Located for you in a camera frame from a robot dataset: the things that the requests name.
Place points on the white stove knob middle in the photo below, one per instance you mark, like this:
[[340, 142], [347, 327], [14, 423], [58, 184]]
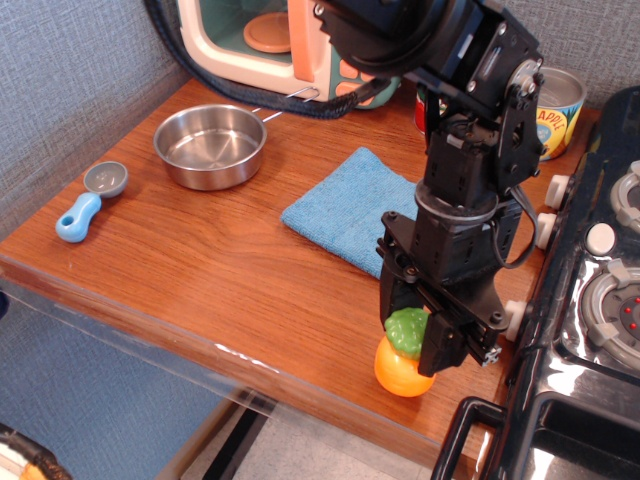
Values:
[[545, 225]]

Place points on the pineapple slices can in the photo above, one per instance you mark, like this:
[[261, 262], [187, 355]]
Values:
[[559, 106]]

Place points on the small steel pot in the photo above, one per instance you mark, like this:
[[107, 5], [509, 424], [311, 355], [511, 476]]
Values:
[[212, 147]]

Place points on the white stove knob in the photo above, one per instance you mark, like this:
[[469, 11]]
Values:
[[545, 225], [556, 191], [515, 311]]

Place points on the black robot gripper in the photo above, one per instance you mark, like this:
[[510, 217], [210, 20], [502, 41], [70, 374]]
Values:
[[447, 265]]

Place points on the blue grey measuring scoop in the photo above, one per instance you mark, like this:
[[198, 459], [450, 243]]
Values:
[[105, 180]]

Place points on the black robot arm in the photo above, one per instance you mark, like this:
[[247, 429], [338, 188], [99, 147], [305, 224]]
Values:
[[480, 71]]

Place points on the white stove knob top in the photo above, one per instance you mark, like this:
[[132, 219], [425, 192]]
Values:
[[556, 191]]

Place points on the tomato sauce can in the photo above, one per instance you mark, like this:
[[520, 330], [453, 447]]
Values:
[[420, 110]]

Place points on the toy microwave teal and cream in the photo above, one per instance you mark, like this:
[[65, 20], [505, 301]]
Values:
[[277, 46]]

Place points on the black toy stove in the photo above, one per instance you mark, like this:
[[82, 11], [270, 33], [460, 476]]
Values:
[[572, 410]]

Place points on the white stove knob bottom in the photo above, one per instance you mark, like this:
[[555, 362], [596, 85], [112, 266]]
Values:
[[515, 311]]

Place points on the folded blue cloth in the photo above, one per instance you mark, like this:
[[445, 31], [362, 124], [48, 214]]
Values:
[[342, 214]]

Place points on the orange black object bottom left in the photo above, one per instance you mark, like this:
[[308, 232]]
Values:
[[23, 458]]

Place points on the orange toy pineapple green top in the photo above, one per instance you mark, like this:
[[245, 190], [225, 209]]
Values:
[[398, 353]]

